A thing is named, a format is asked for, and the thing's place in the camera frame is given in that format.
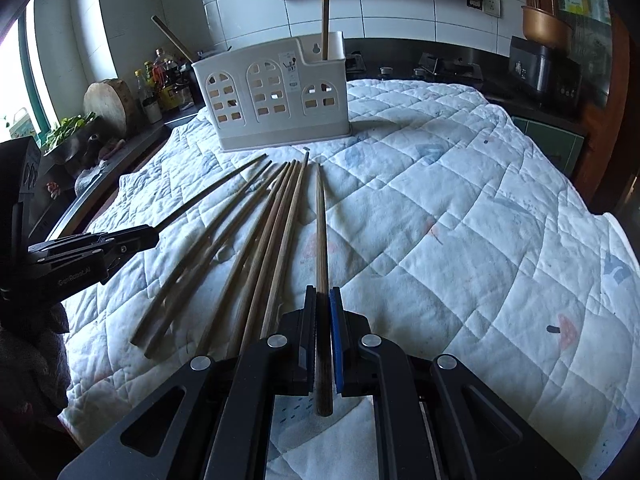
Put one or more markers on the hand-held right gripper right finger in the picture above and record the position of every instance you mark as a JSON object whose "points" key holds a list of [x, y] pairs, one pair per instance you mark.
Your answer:
{"points": [[336, 340]]}

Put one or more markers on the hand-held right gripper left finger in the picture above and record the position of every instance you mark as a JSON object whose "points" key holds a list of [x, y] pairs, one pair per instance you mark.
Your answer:
{"points": [[305, 350]]}

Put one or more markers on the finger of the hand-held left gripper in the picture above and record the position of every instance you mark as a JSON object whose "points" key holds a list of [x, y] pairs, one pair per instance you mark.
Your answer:
{"points": [[110, 235], [100, 254]]}

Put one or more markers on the row of wooden chopsticks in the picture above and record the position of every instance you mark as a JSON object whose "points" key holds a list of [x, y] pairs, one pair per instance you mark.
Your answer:
{"points": [[287, 175]]}

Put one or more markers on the white plastic utensil holder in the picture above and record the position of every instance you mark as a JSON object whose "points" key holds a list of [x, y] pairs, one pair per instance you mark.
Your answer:
{"points": [[295, 120]]}

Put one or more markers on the person's left forearm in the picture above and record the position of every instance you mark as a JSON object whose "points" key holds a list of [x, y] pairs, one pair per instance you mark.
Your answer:
{"points": [[30, 360]]}

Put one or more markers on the pink cloth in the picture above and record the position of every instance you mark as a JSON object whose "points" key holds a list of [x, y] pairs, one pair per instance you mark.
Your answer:
{"points": [[114, 149]]}

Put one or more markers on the green leafy vegetables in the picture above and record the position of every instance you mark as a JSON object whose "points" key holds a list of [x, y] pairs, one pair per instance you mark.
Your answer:
{"points": [[67, 127]]}

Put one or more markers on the round wooden cutting board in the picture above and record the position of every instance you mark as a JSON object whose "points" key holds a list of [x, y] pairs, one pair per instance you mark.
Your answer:
{"points": [[107, 107]]}

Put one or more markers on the white detergent bottle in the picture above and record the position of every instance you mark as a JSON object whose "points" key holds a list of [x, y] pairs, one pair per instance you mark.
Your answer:
{"points": [[22, 125]]}

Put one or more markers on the clear bottle yellow cap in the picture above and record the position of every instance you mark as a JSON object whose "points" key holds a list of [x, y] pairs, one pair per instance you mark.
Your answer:
{"points": [[145, 95]]}

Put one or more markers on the white quilted blanket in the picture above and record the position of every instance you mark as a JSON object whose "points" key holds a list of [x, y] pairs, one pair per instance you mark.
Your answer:
{"points": [[450, 210]]}

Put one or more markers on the black gas stove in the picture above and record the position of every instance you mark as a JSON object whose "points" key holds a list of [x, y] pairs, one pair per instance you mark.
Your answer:
{"points": [[430, 67]]}

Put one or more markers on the green lower cabinet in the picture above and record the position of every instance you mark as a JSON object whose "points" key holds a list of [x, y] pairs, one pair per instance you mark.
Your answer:
{"points": [[550, 142]]}

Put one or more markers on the black rice cooker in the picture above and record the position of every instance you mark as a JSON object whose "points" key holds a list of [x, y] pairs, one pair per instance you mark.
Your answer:
{"points": [[545, 75]]}

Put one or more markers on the copper coloured pot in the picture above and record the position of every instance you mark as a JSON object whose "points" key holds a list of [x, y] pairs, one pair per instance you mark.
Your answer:
{"points": [[545, 27]]}

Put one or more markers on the wooden glass door cabinet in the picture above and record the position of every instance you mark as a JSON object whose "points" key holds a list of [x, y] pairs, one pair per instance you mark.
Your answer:
{"points": [[590, 5]]}

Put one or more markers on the green window frame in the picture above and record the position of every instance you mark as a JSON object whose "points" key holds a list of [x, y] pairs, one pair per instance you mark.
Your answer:
{"points": [[31, 60]]}

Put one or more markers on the white wall socket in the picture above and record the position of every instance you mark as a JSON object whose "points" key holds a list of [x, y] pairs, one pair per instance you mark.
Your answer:
{"points": [[492, 6]]}

